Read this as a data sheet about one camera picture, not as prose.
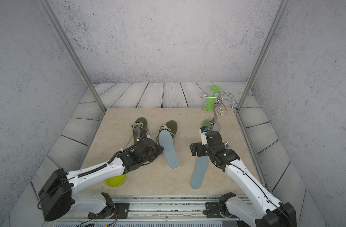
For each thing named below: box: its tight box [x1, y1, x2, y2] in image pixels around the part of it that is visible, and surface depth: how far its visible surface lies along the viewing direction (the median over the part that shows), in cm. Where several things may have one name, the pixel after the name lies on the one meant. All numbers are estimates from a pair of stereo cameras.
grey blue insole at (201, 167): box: [190, 155, 210, 190], surface depth 87 cm
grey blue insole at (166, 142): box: [158, 129, 180, 169], surface depth 83 cm
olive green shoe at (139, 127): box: [131, 117, 148, 144], surface depth 102 cm
